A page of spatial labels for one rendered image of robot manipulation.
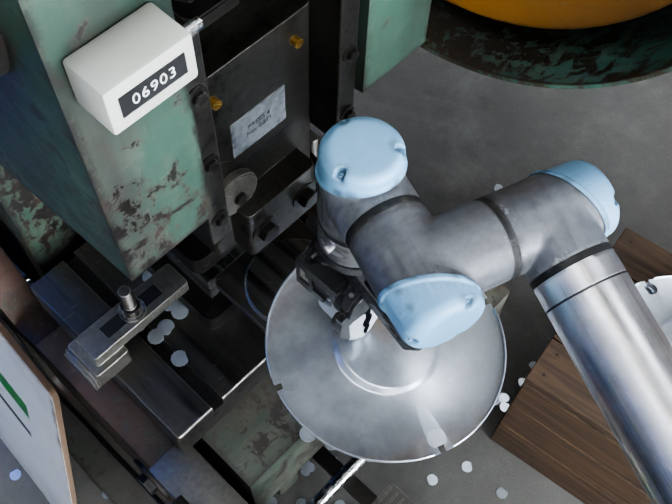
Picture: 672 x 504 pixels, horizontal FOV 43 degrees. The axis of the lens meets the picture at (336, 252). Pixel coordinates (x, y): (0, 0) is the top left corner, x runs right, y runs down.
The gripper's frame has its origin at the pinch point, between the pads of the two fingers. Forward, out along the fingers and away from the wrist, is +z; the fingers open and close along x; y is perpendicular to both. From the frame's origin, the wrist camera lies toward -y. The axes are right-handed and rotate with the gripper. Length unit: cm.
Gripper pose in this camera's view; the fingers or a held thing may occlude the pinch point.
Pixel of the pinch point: (362, 332)
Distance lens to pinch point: 101.0
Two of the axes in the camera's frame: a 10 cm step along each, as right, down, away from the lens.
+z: -0.2, 4.8, 8.8
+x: -6.9, 6.3, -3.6
